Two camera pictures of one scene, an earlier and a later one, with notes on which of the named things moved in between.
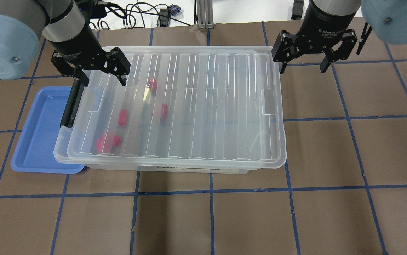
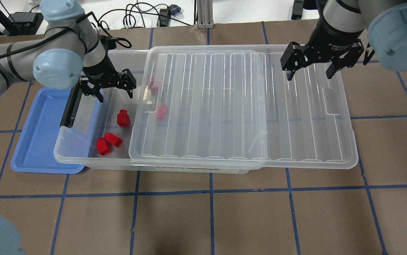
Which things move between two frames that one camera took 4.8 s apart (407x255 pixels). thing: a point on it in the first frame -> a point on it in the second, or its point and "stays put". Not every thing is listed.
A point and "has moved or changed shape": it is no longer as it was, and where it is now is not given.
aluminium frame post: (205, 14) stays put
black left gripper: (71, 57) -> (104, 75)
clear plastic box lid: (191, 107) has moved or changed shape
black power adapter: (162, 20) stays put
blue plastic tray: (34, 152) stays put
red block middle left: (122, 118) stays put
